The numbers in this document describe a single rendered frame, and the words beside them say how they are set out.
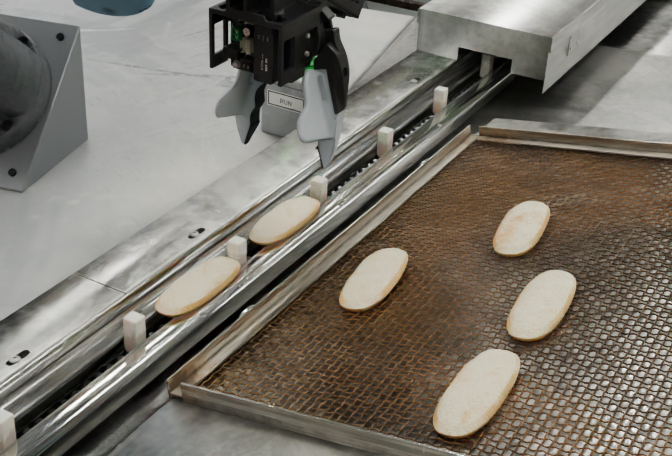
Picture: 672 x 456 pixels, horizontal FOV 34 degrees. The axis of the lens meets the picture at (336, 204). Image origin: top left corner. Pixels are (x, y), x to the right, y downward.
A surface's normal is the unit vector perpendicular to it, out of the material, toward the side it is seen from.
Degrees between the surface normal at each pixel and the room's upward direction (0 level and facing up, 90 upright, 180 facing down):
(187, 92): 0
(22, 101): 83
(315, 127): 74
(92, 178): 0
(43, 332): 0
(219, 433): 10
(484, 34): 90
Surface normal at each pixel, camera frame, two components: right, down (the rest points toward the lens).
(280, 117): -0.50, 0.40
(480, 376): -0.21, -0.81
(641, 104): 0.04, -0.87
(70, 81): 0.95, 0.18
